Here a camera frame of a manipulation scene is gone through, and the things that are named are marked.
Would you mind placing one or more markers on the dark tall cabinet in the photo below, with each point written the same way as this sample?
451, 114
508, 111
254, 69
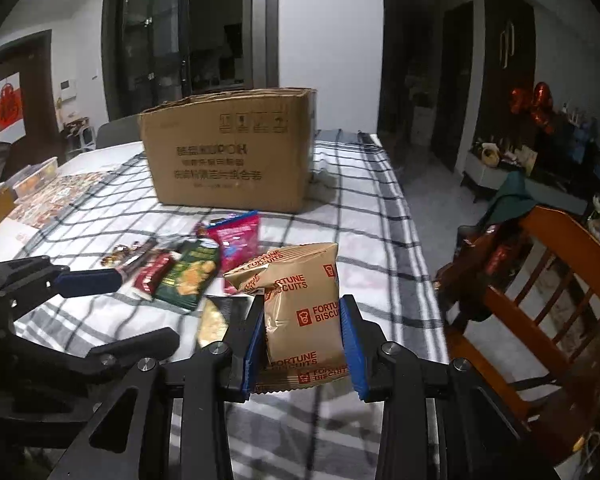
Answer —
507, 85

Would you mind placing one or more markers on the patterned table mat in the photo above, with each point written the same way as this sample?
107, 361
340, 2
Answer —
60, 200

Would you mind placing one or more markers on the white side cabinet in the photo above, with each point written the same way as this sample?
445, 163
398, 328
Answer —
480, 175

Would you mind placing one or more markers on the green chips packet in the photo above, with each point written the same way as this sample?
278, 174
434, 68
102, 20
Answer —
190, 275

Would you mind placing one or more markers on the black chips packet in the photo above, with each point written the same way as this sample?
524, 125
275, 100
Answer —
215, 325

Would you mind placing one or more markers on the red balloons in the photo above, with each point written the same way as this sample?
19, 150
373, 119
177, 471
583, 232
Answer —
537, 105

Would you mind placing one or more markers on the glass sliding door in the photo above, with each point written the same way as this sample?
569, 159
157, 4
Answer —
205, 25

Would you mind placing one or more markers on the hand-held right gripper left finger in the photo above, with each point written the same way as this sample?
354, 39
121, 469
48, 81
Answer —
254, 350

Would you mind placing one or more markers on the clear plastic container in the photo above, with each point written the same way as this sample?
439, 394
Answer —
35, 177

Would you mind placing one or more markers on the wooden chair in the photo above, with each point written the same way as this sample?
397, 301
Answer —
555, 240

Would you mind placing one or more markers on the dark wooden door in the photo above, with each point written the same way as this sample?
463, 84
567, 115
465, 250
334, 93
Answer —
37, 90

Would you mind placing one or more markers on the white stool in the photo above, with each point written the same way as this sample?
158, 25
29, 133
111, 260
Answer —
80, 137

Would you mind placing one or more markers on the tan biscuit packet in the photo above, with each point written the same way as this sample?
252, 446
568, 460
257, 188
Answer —
247, 275
305, 310
300, 384

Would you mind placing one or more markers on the small red snack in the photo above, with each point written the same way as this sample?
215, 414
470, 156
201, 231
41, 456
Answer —
201, 229

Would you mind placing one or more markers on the brown cardboard box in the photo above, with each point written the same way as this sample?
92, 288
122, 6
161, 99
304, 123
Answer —
230, 160

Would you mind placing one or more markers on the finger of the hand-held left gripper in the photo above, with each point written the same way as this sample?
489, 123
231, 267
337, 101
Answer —
130, 345
87, 282

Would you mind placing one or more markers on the brown snack stick packet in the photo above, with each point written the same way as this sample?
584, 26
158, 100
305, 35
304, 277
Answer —
140, 257

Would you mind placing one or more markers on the pink snack packet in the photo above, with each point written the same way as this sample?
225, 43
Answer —
237, 245

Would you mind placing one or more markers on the red door poster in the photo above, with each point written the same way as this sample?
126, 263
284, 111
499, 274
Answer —
10, 107

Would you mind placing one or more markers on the checked tablecloth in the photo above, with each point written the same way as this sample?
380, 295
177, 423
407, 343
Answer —
355, 240

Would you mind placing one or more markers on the grey chair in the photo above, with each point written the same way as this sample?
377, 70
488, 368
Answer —
117, 132

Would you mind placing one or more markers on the green cloth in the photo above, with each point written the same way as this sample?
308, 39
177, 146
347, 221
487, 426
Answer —
510, 200

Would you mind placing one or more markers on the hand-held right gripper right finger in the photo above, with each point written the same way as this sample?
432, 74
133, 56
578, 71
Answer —
354, 350

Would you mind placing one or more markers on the dark red snack packet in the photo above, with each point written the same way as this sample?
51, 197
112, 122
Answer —
150, 275

